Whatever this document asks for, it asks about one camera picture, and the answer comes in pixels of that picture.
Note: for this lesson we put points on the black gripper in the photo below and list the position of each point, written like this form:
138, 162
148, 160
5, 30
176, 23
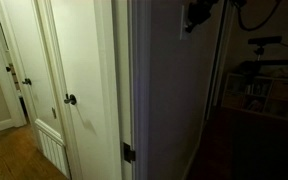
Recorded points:
202, 10

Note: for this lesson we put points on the white wall switch plate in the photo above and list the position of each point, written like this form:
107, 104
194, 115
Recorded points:
183, 23

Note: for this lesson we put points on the black bag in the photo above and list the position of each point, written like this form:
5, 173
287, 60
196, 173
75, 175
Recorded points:
247, 67

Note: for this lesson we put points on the white cube shelf unit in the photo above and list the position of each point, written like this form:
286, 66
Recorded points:
230, 90

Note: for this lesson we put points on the small wicker basket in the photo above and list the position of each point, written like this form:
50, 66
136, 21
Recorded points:
233, 100

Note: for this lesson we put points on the row of upright books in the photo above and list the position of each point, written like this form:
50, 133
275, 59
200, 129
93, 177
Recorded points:
253, 89

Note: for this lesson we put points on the row of leaning books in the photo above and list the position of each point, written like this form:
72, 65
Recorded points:
252, 105

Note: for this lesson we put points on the white crumpled cloth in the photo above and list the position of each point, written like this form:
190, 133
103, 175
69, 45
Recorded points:
282, 73

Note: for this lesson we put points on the large wicker basket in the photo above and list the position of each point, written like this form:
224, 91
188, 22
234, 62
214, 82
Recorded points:
284, 90

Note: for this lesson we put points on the white door with shadowed knob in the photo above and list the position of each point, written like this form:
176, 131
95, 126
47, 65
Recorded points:
84, 66

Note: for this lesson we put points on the large black door knob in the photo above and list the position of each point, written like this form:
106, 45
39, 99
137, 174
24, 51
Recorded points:
70, 99

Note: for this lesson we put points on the black door hinge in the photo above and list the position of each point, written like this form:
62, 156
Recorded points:
128, 153

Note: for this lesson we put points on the white panelled door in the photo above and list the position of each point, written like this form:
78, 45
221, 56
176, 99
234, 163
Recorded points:
34, 50

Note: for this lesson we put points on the brass door latch plate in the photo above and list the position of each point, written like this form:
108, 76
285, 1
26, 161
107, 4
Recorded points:
54, 113

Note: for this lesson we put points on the small black door knob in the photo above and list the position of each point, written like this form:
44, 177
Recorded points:
8, 69
27, 81

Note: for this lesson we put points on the white beadboard panel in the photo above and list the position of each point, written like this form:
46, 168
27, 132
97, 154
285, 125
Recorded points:
52, 148

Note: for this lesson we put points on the black bar camera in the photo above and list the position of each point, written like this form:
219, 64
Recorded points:
264, 40

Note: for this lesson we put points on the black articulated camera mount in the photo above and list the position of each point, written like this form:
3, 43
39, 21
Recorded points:
277, 62

